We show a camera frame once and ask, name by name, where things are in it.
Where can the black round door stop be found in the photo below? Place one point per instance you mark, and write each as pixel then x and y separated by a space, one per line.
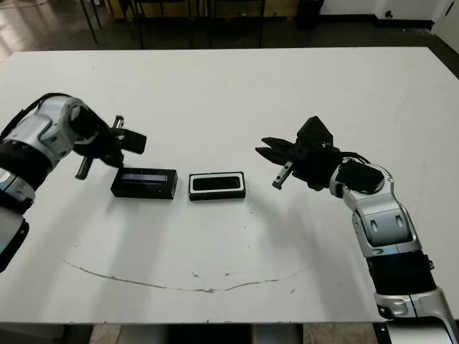
pixel 388 14

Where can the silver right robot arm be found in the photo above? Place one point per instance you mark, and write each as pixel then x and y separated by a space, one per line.
pixel 387 218

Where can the black box base white lining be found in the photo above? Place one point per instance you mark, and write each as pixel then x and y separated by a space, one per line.
pixel 217 195

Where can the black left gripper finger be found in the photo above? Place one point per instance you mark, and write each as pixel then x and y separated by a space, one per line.
pixel 116 159
pixel 102 160

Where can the wooden cabinet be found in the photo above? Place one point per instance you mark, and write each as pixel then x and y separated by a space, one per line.
pixel 175 9

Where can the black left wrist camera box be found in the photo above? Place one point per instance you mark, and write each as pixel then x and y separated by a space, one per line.
pixel 134 142

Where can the black metal chair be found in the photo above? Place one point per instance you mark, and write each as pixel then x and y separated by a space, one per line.
pixel 236 1
pixel 161 1

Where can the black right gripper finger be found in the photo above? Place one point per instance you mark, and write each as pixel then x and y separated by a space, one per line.
pixel 279 143
pixel 274 156

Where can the black box lid lavender label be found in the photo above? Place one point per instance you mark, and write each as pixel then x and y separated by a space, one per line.
pixel 143 186

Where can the black metal desk leg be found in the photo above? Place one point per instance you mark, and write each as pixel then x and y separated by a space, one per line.
pixel 93 30

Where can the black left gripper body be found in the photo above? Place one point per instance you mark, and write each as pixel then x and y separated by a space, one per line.
pixel 107 141

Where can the black trash bin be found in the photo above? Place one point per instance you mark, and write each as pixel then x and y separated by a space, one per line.
pixel 309 14

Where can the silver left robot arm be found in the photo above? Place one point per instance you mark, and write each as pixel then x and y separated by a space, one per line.
pixel 46 125

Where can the slim black camera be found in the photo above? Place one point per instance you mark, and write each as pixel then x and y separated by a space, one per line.
pixel 217 182

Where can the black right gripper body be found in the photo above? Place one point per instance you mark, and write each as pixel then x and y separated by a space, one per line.
pixel 315 165

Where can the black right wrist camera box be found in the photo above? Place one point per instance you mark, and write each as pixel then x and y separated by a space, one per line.
pixel 315 132

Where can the white door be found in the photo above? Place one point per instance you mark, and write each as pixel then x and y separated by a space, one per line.
pixel 448 12

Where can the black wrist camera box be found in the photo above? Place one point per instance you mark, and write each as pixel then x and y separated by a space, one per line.
pixel 134 142
pixel 315 132

